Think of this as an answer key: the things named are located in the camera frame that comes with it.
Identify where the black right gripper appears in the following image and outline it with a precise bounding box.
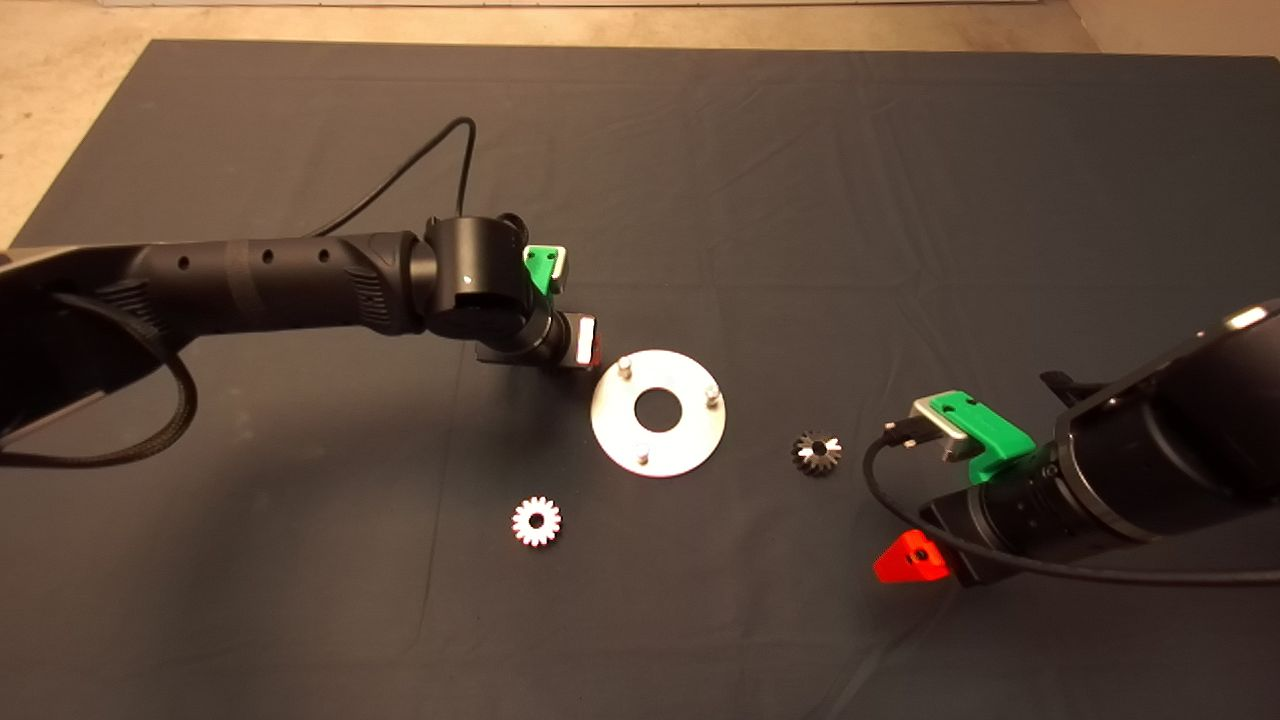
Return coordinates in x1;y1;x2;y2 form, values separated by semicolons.
873;455;1076;589

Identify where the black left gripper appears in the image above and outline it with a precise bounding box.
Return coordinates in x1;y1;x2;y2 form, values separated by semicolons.
475;308;601;373

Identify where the dark bevel gear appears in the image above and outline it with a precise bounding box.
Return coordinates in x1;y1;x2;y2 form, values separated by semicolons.
791;430;843;478

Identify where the steel planetary spur gear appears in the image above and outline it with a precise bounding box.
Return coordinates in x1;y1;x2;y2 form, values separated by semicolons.
511;496;563;548

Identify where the round metal carrier plate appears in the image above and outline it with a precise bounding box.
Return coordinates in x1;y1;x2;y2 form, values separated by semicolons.
590;349;728;479

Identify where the dark grey table cloth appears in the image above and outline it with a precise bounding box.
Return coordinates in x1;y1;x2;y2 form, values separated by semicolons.
0;40;1280;720

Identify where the green left camera mount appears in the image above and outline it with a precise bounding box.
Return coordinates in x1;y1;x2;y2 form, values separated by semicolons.
525;245;566;297

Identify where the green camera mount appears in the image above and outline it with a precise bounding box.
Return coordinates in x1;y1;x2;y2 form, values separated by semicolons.
928;390;1036;487
525;245;566;297

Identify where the thin black right camera cable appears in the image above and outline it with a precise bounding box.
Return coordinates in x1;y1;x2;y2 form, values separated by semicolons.
862;420;1280;588

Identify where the silver right camera box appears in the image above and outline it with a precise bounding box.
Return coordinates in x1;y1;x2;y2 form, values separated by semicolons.
910;397;971;463

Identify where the green right camera mount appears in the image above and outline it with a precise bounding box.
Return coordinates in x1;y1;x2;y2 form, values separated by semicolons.
928;390;1036;487

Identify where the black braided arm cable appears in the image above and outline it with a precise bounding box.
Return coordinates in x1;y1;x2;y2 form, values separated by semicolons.
0;290;199;469

